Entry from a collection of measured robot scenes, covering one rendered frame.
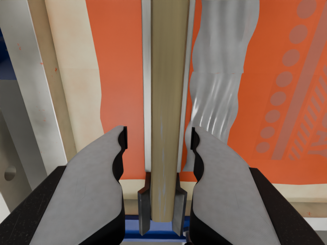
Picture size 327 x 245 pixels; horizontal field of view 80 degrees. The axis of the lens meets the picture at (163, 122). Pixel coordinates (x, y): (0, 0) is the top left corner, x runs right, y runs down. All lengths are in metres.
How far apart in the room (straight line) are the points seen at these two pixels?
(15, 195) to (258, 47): 0.40
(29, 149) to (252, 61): 1.69
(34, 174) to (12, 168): 1.59
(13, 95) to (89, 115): 1.32
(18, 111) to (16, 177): 1.31
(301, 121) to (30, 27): 0.39
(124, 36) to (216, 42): 0.12
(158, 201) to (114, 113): 0.14
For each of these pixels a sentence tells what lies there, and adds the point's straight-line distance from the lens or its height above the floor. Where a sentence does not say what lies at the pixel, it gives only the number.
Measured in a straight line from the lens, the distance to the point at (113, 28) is 0.28.
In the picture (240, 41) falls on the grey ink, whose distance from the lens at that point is 0.29.
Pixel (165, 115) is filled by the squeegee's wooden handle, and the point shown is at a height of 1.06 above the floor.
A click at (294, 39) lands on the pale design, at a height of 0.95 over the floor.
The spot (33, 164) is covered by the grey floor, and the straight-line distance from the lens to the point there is 1.89.
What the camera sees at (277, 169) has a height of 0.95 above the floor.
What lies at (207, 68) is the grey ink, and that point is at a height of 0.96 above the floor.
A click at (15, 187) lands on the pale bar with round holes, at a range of 0.37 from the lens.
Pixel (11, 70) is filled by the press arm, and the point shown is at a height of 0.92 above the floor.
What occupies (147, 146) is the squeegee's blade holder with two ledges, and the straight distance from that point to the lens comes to 0.29.
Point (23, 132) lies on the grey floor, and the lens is 1.75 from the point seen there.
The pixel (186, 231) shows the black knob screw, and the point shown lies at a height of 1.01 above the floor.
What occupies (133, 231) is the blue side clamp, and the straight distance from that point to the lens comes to 0.42.
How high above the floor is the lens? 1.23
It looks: 63 degrees down
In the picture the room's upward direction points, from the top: 180 degrees clockwise
